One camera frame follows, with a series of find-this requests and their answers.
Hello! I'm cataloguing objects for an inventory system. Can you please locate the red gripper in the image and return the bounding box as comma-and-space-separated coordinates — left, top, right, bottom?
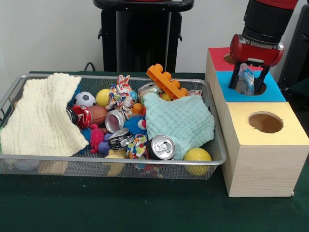
228, 33, 285, 94

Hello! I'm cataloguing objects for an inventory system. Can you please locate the clear plastic bottle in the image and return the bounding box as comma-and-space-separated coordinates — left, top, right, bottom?
235, 63, 256, 96

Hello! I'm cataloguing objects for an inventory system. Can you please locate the mint green cloth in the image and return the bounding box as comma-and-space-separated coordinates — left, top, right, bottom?
142, 92, 215, 160

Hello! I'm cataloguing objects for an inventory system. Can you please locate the wooden box with three holes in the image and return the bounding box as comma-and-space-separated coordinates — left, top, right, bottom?
204, 47, 309, 198

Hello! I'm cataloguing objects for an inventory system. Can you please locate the shallow mesh bin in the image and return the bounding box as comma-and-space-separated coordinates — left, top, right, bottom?
0, 73, 227, 181

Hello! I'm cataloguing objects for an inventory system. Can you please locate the dark green table cloth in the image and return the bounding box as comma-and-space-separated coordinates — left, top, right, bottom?
282, 77, 309, 114
0, 71, 309, 232

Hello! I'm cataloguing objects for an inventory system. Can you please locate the orange toy building block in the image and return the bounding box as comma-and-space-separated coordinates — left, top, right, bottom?
146, 63, 189, 100

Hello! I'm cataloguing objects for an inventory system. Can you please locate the yellow ball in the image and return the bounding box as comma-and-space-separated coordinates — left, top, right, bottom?
183, 147, 212, 176
95, 88, 111, 107

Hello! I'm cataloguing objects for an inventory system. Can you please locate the silver drink can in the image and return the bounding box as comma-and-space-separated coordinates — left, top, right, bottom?
146, 134, 176, 160

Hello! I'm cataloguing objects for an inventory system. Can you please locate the blue spiky ball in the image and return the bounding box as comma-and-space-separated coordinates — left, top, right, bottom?
124, 115, 147, 135

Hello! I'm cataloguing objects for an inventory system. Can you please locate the brown toy football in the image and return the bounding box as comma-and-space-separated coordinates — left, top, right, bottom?
89, 105, 109, 125

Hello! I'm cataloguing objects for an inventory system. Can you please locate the small soccer ball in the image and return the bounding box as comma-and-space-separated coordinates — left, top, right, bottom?
72, 91, 97, 107

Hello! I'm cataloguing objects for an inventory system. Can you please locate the crushed red can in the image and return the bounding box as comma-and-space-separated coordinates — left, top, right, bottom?
66, 105, 94, 129

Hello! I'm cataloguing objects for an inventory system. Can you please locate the cream cloth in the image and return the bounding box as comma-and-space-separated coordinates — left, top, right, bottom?
0, 72, 89, 157

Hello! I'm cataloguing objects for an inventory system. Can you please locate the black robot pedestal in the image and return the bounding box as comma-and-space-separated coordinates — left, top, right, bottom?
93, 0, 195, 73

